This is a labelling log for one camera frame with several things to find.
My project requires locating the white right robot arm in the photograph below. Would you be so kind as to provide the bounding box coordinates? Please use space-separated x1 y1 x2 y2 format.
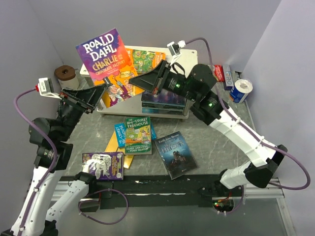
129 60 287 196

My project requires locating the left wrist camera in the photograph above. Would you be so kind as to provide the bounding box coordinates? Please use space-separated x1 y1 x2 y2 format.
36 77 61 99

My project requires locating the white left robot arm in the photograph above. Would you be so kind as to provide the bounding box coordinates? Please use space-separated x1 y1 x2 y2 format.
1 84 108 236

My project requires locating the brown twine spool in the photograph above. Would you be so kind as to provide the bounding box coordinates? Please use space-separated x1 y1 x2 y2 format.
54 65 79 89

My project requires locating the Charlie Chocolate Factory book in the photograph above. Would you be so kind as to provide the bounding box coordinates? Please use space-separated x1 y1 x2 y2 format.
76 28 144 108

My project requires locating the stack of dark books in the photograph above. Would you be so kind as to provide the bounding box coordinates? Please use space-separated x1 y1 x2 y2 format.
141 89 186 115

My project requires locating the yellow book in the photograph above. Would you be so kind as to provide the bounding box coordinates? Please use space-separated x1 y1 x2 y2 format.
105 132 134 169

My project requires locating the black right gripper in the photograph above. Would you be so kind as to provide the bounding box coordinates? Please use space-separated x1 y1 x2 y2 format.
129 59 199 102

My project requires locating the blue 26-Storey Treehouse book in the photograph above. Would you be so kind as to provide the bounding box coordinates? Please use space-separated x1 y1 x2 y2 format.
114 123 157 148

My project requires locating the orange Treehouse book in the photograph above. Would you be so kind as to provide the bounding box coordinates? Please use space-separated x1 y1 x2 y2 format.
126 48 166 75

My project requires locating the purple comic book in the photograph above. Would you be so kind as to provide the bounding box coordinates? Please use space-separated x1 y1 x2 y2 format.
82 152 125 181

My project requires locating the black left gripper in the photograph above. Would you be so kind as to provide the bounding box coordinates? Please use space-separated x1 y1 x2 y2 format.
56 82 107 141

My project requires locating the blue white box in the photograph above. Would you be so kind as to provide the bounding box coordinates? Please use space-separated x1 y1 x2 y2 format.
222 65 234 90

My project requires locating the dark Wuthering Heights book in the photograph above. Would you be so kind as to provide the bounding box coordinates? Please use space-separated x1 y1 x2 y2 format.
154 131 198 180

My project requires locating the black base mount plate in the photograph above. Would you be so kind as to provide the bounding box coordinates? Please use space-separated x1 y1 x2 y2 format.
59 174 274 211

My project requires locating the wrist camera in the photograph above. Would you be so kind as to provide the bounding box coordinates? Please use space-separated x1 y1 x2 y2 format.
167 40 186 65
36 77 61 99

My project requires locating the green 104-Storey Treehouse book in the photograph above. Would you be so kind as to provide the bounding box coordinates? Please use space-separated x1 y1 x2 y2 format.
125 117 152 155

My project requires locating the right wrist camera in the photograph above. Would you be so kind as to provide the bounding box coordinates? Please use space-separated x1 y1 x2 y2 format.
167 40 186 65

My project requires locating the aluminium rail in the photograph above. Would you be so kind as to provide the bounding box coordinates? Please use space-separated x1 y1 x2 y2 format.
43 176 296 236

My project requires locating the red game box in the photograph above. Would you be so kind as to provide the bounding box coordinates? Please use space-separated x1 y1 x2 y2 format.
214 65 225 82

